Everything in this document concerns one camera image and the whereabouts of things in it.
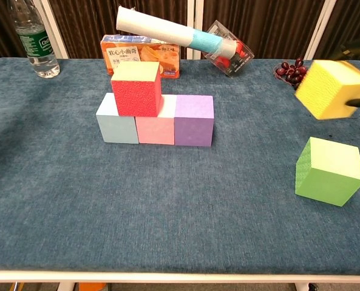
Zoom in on red cube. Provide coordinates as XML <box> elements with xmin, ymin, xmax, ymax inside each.
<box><xmin>110</xmin><ymin>61</ymin><xmax>163</xmax><ymax>118</ymax></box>

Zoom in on clear plastic box red contents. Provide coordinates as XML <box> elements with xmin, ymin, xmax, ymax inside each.
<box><xmin>201</xmin><ymin>20</ymin><xmax>255</xmax><ymax>79</ymax></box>

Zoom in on yellow cube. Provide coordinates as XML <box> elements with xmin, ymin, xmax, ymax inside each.
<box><xmin>294</xmin><ymin>59</ymin><xmax>360</xmax><ymax>120</ymax></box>

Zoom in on purple cube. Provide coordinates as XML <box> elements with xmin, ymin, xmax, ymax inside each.
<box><xmin>173</xmin><ymin>95</ymin><xmax>215</xmax><ymax>148</ymax></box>

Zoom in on pink cube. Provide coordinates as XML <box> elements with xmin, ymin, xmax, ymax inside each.
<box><xmin>135</xmin><ymin>93</ymin><xmax>178</xmax><ymax>146</ymax></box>

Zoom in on light blue cube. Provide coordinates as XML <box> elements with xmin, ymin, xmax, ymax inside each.
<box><xmin>95</xmin><ymin>92</ymin><xmax>140</xmax><ymax>144</ymax></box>

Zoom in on orange biscuit box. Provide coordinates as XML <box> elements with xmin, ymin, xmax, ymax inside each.
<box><xmin>100</xmin><ymin>34</ymin><xmax>181</xmax><ymax>80</ymax></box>

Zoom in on clear plastic water bottle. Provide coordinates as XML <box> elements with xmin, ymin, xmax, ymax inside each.
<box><xmin>9</xmin><ymin>0</ymin><xmax>61</xmax><ymax>79</ymax></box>

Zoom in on white partition post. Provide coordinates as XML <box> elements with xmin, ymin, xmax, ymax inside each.
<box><xmin>187</xmin><ymin>0</ymin><xmax>205</xmax><ymax>60</ymax></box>
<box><xmin>304</xmin><ymin>0</ymin><xmax>338</xmax><ymax>61</ymax></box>
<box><xmin>39</xmin><ymin>0</ymin><xmax>69</xmax><ymax>60</ymax></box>

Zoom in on white paper roll blue band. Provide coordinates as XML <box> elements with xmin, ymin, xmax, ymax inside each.
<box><xmin>115</xmin><ymin>5</ymin><xmax>238</xmax><ymax>58</ymax></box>

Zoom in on blue fabric table cover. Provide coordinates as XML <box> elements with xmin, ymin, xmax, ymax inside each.
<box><xmin>0</xmin><ymin>57</ymin><xmax>360</xmax><ymax>276</ymax></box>

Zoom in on dark red grape bunch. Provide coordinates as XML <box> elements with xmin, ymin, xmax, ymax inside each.
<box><xmin>273</xmin><ymin>58</ymin><xmax>308</xmax><ymax>88</ymax></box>

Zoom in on green cube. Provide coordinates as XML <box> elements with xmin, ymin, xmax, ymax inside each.
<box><xmin>294</xmin><ymin>136</ymin><xmax>360</xmax><ymax>207</ymax></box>

